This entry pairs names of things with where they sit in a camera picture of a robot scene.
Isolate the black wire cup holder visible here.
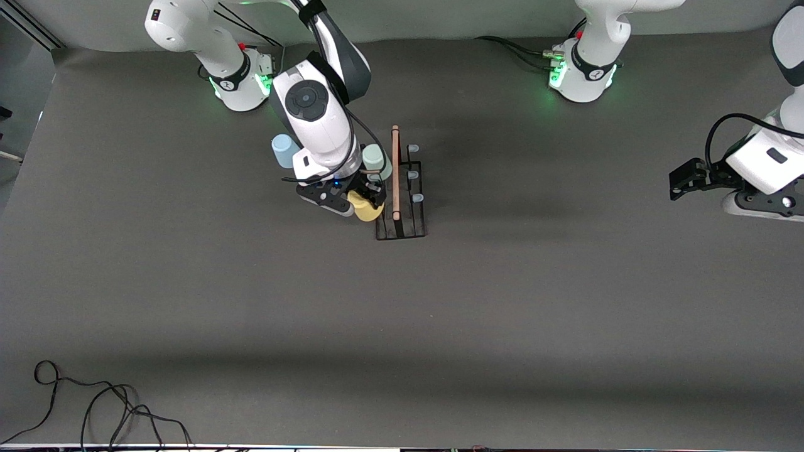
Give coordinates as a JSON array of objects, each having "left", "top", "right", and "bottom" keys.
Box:
[{"left": 375, "top": 124, "right": 428, "bottom": 241}]

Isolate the black left arm base cable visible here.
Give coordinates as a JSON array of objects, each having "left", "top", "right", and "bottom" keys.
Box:
[{"left": 474, "top": 35, "right": 564, "bottom": 71}]

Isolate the black arm base cable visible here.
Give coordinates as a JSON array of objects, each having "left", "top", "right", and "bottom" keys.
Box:
[
  {"left": 214, "top": 3, "right": 287, "bottom": 77},
  {"left": 474, "top": 35, "right": 564, "bottom": 71}
]

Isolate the pale green plastic cup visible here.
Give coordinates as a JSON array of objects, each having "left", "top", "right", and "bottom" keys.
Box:
[{"left": 362, "top": 144, "right": 394, "bottom": 180}]

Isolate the yellow plastic cup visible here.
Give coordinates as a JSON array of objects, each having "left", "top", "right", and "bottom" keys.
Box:
[{"left": 347, "top": 190, "right": 384, "bottom": 222}]

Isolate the light blue plastic cup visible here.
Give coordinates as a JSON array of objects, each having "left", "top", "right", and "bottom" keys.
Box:
[{"left": 271, "top": 134, "right": 301, "bottom": 170}]

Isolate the black right arm base cable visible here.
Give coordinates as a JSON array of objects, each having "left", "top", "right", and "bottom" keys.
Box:
[{"left": 214, "top": 3, "right": 287, "bottom": 77}]

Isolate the dark grey table cover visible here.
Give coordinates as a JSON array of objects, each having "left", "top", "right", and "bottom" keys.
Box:
[{"left": 0, "top": 25, "right": 804, "bottom": 450}]

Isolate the black metal rail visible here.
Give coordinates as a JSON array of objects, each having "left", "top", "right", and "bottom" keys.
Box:
[{"left": 0, "top": 11, "right": 65, "bottom": 50}]

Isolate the thin black loose cable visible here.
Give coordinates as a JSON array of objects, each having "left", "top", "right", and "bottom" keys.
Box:
[
  {"left": 0, "top": 360, "right": 136, "bottom": 444},
  {"left": 80, "top": 383, "right": 193, "bottom": 452}
]

